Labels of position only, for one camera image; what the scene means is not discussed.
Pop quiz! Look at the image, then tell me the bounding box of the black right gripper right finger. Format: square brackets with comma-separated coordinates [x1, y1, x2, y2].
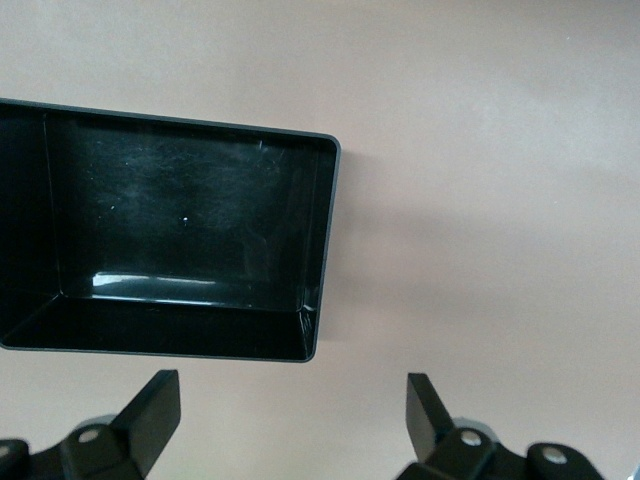
[397, 372, 601, 480]

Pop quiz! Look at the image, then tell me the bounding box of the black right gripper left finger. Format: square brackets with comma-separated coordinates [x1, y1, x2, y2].
[0, 370, 182, 480]

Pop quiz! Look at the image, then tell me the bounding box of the black plastic box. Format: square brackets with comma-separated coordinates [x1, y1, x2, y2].
[0, 97, 342, 364]

